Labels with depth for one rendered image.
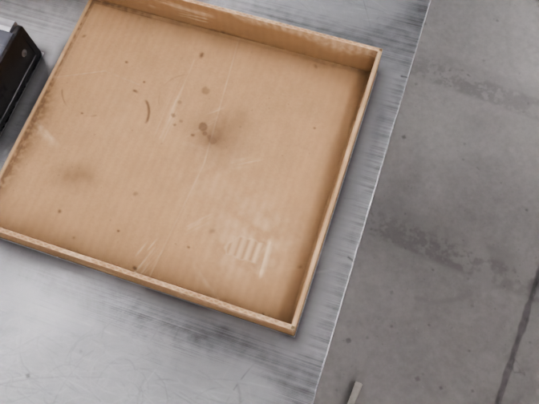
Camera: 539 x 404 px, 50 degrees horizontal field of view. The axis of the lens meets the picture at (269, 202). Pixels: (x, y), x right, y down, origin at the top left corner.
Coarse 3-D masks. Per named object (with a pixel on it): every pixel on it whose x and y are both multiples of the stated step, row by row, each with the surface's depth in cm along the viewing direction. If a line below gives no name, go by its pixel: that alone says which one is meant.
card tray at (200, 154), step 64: (128, 0) 56; (192, 0) 53; (64, 64) 56; (128, 64) 56; (192, 64) 55; (256, 64) 55; (320, 64) 55; (64, 128) 54; (128, 128) 53; (192, 128) 53; (256, 128) 53; (320, 128) 53; (0, 192) 52; (64, 192) 52; (128, 192) 51; (192, 192) 51; (256, 192) 51; (320, 192) 51; (64, 256) 47; (128, 256) 49; (192, 256) 49; (256, 256) 49; (256, 320) 45
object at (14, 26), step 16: (16, 32) 52; (16, 48) 53; (32, 48) 55; (0, 64) 51; (16, 64) 54; (32, 64) 56; (0, 80) 52; (16, 80) 54; (0, 96) 53; (16, 96) 55; (0, 112) 53; (0, 128) 54
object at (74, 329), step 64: (0, 0) 59; (64, 0) 59; (256, 0) 58; (320, 0) 58; (384, 0) 57; (384, 64) 55; (384, 128) 53; (0, 256) 50; (320, 256) 49; (0, 320) 48; (64, 320) 48; (128, 320) 48; (192, 320) 48; (320, 320) 47; (0, 384) 47; (64, 384) 46; (128, 384) 46; (192, 384) 46; (256, 384) 46
